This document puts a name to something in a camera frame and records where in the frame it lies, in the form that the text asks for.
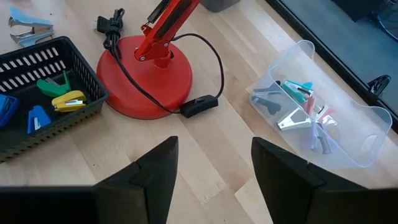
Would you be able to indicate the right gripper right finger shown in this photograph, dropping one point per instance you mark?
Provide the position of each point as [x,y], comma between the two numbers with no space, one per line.
[295,186]

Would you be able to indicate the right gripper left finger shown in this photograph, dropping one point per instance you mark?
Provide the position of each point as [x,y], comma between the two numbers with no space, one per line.
[146,186]

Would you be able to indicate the clear grey staple remover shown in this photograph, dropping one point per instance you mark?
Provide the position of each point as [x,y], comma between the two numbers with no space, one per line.
[323,144]

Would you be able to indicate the pink staple remover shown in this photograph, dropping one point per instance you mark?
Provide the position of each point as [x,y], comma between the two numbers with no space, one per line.
[311,105]

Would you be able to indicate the teal staple remover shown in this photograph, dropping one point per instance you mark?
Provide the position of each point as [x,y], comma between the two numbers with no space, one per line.
[295,91]

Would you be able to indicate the yellow mini stapler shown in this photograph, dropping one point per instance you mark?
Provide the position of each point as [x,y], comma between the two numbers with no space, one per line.
[68,101]

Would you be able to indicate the blue mini stapler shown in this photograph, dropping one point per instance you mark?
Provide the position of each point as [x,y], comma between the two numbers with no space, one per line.
[37,119]
[6,109]

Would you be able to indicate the black mesh basket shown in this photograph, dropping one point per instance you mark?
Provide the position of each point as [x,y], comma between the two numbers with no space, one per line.
[18,143]

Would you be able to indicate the green mini stapler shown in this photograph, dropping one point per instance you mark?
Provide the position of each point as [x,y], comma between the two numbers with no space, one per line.
[51,88]

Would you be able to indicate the light blue staple remover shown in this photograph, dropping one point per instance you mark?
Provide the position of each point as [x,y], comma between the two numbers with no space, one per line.
[31,28]

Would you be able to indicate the clear plastic bin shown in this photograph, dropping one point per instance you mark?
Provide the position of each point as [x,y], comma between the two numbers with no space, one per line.
[357,130]

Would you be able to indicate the red desk lamp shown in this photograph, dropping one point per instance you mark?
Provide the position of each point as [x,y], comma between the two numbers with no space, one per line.
[146,81]

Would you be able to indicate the black frame clamp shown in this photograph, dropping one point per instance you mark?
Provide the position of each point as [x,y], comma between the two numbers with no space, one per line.
[377,84]

